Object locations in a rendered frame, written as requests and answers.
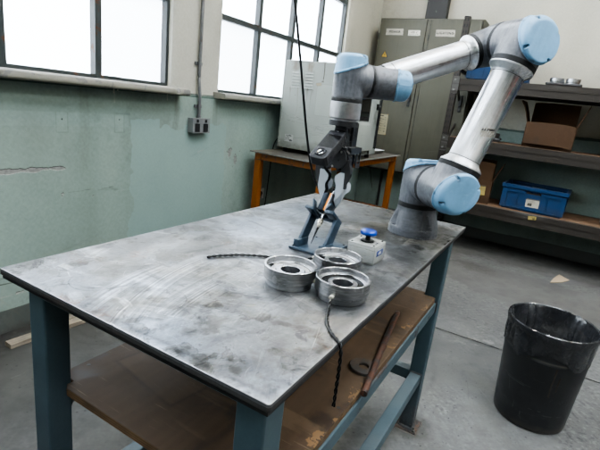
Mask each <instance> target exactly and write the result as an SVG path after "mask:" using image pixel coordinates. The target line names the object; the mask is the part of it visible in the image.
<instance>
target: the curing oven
mask: <svg viewBox="0 0 600 450"><path fill-rule="evenodd" d="M335 65H336V63H335V62H311V61H302V67H303V78H304V100H305V110H306V121H307V131H308V140H309V147H310V152H311V151H312V150H313V149H314V148H315V147H316V146H317V145H318V144H319V143H320V142H321V141H322V139H323V138H324V137H325V136H326V135H327V134H328V133H329V131H330V130H335V127H336V126H335V125H329V119H331V118H330V117H329V110H330V108H329V106H330V103H331V101H332V100H331V95H332V88H333V80H334V70H335ZM382 102H383V100H378V99H363V100H362V103H361V105H362V109H361V116H360V120H359V121H357V122H358V123H359V129H358V136H357V142H356V146H357V147H361V148H362V153H361V155H362V154H364V157H367V158H369V154H374V153H375V147H376V142H377V135H378V130H379V119H380V114H381V107H382ZM277 146H282V147H283V150H282V151H285V152H287V151H288V148H292V149H297V150H303V151H307V144H306V136H305V127H304V108H303V97H302V86H301V75H300V64H299V61H298V60H286V61H285V70H284V79H283V89H282V98H281V107H280V117H279V134H278V144H277Z"/></svg>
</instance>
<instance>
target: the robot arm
mask: <svg viewBox="0 0 600 450"><path fill-rule="evenodd" d="M559 45H560V35H559V29H558V27H557V25H556V23H555V22H554V21H553V20H552V19H551V18H550V17H548V16H545V15H529V16H527V17H524V18H519V19H515V20H510V21H502V22H498V23H496V24H494V25H491V26H489V27H487V28H484V29H482V30H479V31H477V32H474V33H471V34H469V35H466V36H463V37H462V38H461V39H460V41H459V42H455V43H453V44H450V45H446V46H441V47H439V48H435V49H432V50H429V51H426V52H423V53H420V54H415V55H412V56H409V57H405V58H403V59H400V60H396V61H393V62H389V63H385V64H382V65H380V66H373V65H369V63H368V56H367V55H365V54H357V53H341V54H339V55H338V56H337V61H336V65H335V70H334V80H333V88H332V95H331V100H332V101H331V103H330V106H329V108H330V110H329V117H330V118H331V119H329V125H335V126H336V127H335V130H330V131H329V133H328V134H327V135H326V136H325V137H324V138H323V139H322V141H321V142H320V143H319V144H318V145H317V146H316V147H315V148H314V149H313V150H312V151H311V153H310V159H311V163H312V164H316V168H315V172H316V180H317V184H318V189H319V193H320V196H321V198H322V196H323V194H324V193H327V191H328V190H329V189H330V188H331V187H332V184H333V179H332V178H331V168H336V169H337V171H340V173H339V174H337V175H336V176H335V183H336V188H335V190H334V193H335V196H334V199H333V203H334V206H335V207H338V205H339V204H340V203H341V201H342V199H343V197H344V195H345V194H346V193H348V192H349V191H350V188H351V184H350V183H349V180H350V179H351V177H352V174H353V165H354V168H355V169H356V168H359V166H360V160H361V153H362V148H361V147H357V146H356V142H357V136H358V129H359V123H358V122H357V121H359V120H360V116H361V109H362V105H361V103H362V102H363V99H378V100H388V101H393V102H395V101H397V102H403V101H405V100H406V99H407V98H408V97H409V96H410V94H411V93H412V90H413V85H414V84H417V83H420V82H423V81H426V80H429V79H434V78H437V77H440V76H443V75H446V74H448V73H452V72H455V71H459V70H462V69H465V70H467V71H472V70H475V69H478V68H484V67H490V68H491V72H490V73H489V75H488V77H487V80H486V82H485V84H484V86H483V88H482V89H481V91H480V93H479V96H478V98H477V100H476V102H475V103H474V105H473V106H472V108H471V111H470V113H469V115H468V117H467V119H466V121H465V123H464V124H463V126H462V129H461V131H460V132H459V134H458V136H457V138H456V140H455V142H454V144H453V146H452V148H451V150H450V152H449V153H448V154H445V155H442V156H440V158H439V160H427V159H408V160H407V161H406V162H405V166H404V169H403V173H404V174H403V178H402V184H401V189H400V194H399V199H398V205H397V208H396V210H395V212H394V213H393V215H392V217H391V219H390V221H389V223H388V228H387V229H388V230H389V231H390V232H392V233H393V234H396V235H398V236H400V237H404V238H411V239H418V240H433V239H436V238H437V237H438V221H437V215H436V211H438V212H440V213H446V214H448V215H460V214H462V213H466V212H468V211H469V210H470V209H471V208H472V207H473V206H474V205H475V204H476V203H477V201H478V200H479V195H480V189H479V188H480V185H479V182H478V180H479V177H480V175H481V172H480V169H479V165H480V163H481V161H482V159H483V158H484V156H485V154H486V152H487V150H488V148H489V146H490V144H491V143H492V141H493V139H494V137H495V135H496V133H497V131H498V129H499V127H500V126H501V124H502V122H503V120H504V117H505V115H506V114H507V112H508V111H509V109H510V107H511V105H512V103H513V100H514V98H515V97H516V95H517V94H518V92H519V90H520V88H521V85H522V83H523V82H524V81H527V80H529V79H532V78H533V76H534V74H535V72H536V71H537V69H538V66H539V65H543V64H545V63H548V62H550V61H551V60H552V59H553V58H554V57H555V55H556V53H557V51H558V48H559ZM355 154H356V157H355V160H354V155H355ZM358 154H359V161H358V163H356V162H357V155H358Z"/></svg>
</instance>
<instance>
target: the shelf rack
mask: <svg viewBox="0 0 600 450"><path fill-rule="evenodd" d="M470 26H471V16H465V17H464V21H463V25H462V34H461V38H462V37H463V36H466V35H469V31H470ZM466 72H467V71H464V70H459V71H455V72H454V76H453V80H452V85H451V89H450V94H449V99H448V104H447V108H446V117H445V121H444V127H443V131H442V136H441V140H440V145H439V149H438V155H437V160H439V158H440V156H442V155H445V152H446V148H447V147H448V148H452V146H453V144H454V142H455V140H456V138H457V136H453V137H450V135H451V133H452V131H453V129H454V127H455V124H454V126H453V127H452V128H451V130H450V126H451V121H452V117H453V112H454V104H455V99H456V95H457V97H458V101H459V100H460V91H459V90H461V91H470V92H472V93H473V95H475V96H478V95H479V93H480V91H481V89H482V88H483V86H484V84H485V82H486V81H485V80H481V79H460V77H461V74H463V75H466ZM514 99H522V100H532V101H542V102H552V103H562V104H581V105H591V106H600V88H590V87H566V86H554V85H542V84H529V83H522V85H521V88H520V90H519V92H518V94H517V95H516V97H515V98H514ZM449 130H450V132H449ZM486 154H496V155H502V156H508V157H514V158H521V159H526V160H532V161H539V162H545V163H556V164H562V165H569V166H575V167H581V168H588V169H593V170H600V154H589V153H581V152H575V151H571V153H568V152H562V151H555V150H548V149H542V148H535V147H528V146H521V144H514V143H508V142H501V141H499V142H492V143H491V144H490V146H489V148H488V150H487V152H486ZM499 203H500V199H495V198H491V197H490V198H489V201H488V203H487V204H481V203H476V204H475V205H474V206H473V207H472V208H471V209H470V210H469V211H468V212H466V213H469V214H473V215H478V216H482V217H486V218H490V219H495V220H499V221H507V222H510V223H515V224H520V225H523V226H528V227H532V228H537V229H544V230H549V231H553V232H557V233H562V234H566V235H571V236H575V237H579V238H587V239H592V240H596V241H600V222H599V221H600V219H599V218H595V217H589V216H585V215H580V214H576V213H570V212H564V214H563V216H562V218H560V219H557V218H553V217H549V216H545V215H540V214H535V213H531V212H523V211H519V210H514V209H510V208H505V207H501V205H499Z"/></svg>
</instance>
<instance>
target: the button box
mask: <svg viewBox="0 0 600 450"><path fill-rule="evenodd" d="M385 245H386V242H385V241H381V240H377V239H375V238H371V240H366V239H365V236H361V235H360V236H358V237H354V238H352V239H350V240H348V246H347V249H348V250H351V251H354V252H356V253H358V254H359V255H360V256H361V257H362V263H366V264H369V265H371V266H373V265H374V264H376V263H378V262H379V261H380V260H382V259H383V256H384V251H385Z"/></svg>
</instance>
